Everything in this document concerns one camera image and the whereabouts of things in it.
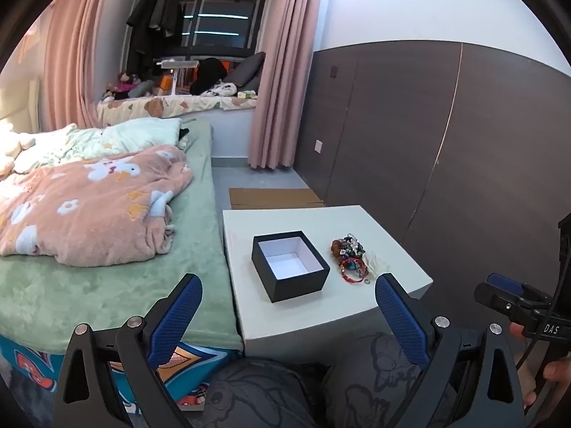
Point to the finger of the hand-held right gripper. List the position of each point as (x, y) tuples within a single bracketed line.
[(506, 283), (499, 301)]

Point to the white side table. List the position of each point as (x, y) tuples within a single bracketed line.
[(383, 227)]

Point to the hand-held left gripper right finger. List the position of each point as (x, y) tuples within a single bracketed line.
[(401, 321)]

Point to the hanging grey shirt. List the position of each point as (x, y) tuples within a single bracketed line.
[(167, 4)]

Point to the floral window seat cushion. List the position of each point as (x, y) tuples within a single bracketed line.
[(156, 108)]

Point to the pink curtain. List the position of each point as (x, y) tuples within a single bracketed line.
[(285, 76), (67, 62)]

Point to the grey pillow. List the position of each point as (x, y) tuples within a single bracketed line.
[(247, 71)]

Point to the pink floral blanket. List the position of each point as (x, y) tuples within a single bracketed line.
[(89, 205)]

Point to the pile of stuffed toys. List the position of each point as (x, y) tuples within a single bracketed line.
[(127, 84)]

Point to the flat brown cardboard sheet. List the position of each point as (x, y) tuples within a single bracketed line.
[(276, 197)]

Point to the dark framed window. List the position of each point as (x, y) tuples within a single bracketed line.
[(223, 13)]

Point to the person's leg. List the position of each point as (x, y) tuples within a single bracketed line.
[(374, 379), (258, 397)]

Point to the green bed sheet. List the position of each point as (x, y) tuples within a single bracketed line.
[(89, 294)]

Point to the black bag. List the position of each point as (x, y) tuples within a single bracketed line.
[(209, 73)]

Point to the cartoon print bed cover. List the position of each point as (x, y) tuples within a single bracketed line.
[(26, 370)]

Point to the small white folding desk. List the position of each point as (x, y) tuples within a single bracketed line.
[(178, 63)]

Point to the person's right leg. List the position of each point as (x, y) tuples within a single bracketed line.
[(374, 379)]

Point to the person's left leg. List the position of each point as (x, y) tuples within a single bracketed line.
[(258, 397)]

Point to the person's right hand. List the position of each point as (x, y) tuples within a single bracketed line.
[(555, 371)]

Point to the cream plush toy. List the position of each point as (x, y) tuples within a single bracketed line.
[(11, 151)]

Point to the black square gift box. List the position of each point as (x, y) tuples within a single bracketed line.
[(290, 272)]

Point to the hanging black coat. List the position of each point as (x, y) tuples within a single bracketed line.
[(140, 26)]

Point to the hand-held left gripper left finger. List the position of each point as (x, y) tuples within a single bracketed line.
[(175, 321)]

